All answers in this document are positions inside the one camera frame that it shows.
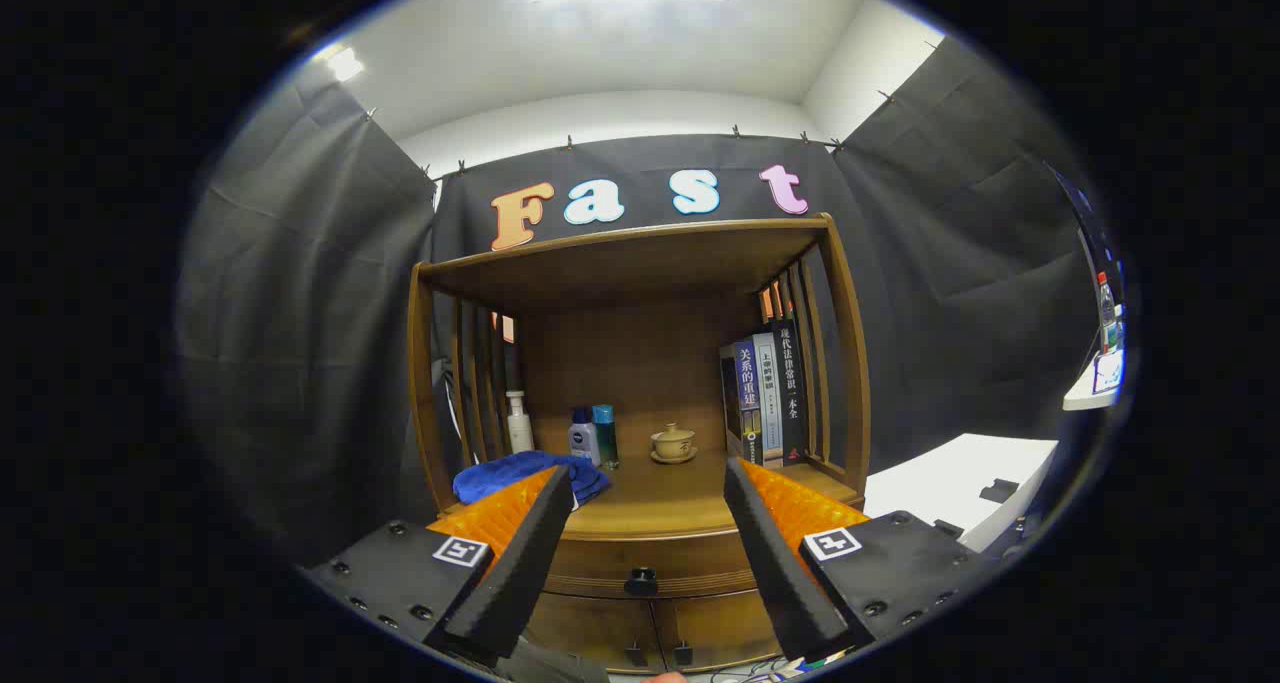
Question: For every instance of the white side table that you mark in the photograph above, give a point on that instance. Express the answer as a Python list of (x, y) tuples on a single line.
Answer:
[(950, 483)]

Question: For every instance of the clear bottle with red cap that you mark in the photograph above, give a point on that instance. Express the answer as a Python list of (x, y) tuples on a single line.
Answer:
[(1106, 318)]

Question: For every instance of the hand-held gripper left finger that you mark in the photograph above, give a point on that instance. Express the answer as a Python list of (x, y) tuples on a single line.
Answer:
[(525, 563)]

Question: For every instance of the wooden cabinet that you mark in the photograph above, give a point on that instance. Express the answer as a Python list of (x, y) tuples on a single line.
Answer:
[(640, 363)]

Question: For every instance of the blue towel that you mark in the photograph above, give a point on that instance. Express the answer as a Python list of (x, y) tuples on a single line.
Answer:
[(500, 475)]

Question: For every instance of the black book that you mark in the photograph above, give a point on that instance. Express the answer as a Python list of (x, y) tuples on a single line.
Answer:
[(790, 393)]

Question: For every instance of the white pump bottle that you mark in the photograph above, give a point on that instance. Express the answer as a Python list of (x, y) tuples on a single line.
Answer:
[(519, 431)]

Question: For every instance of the small ceiling light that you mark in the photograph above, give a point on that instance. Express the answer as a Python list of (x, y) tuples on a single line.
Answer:
[(345, 63)]

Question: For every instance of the wooden cabinet door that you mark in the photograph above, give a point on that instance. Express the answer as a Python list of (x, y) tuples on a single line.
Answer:
[(720, 628), (590, 628)]

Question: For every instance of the light grey book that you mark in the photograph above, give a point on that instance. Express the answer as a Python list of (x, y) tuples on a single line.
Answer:
[(770, 403)]

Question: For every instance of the dark blue book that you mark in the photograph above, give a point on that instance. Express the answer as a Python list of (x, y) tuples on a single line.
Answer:
[(745, 403)]

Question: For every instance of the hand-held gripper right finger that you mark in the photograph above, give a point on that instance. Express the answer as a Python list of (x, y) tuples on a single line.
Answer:
[(775, 563)]

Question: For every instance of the white wall shelf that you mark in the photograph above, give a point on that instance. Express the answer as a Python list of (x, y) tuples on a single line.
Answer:
[(1085, 395)]

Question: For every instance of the white bottle with blue cap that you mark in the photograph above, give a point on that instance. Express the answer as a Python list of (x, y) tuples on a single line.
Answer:
[(583, 443)]

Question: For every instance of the beige lidded teacup with saucer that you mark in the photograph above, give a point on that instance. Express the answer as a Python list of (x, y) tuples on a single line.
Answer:
[(673, 443)]

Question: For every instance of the wooden drawer with black knob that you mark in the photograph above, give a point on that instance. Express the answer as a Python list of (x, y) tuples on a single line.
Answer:
[(680, 558)]

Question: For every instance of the teal bottle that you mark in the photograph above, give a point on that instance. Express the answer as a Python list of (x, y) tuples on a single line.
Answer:
[(607, 435)]

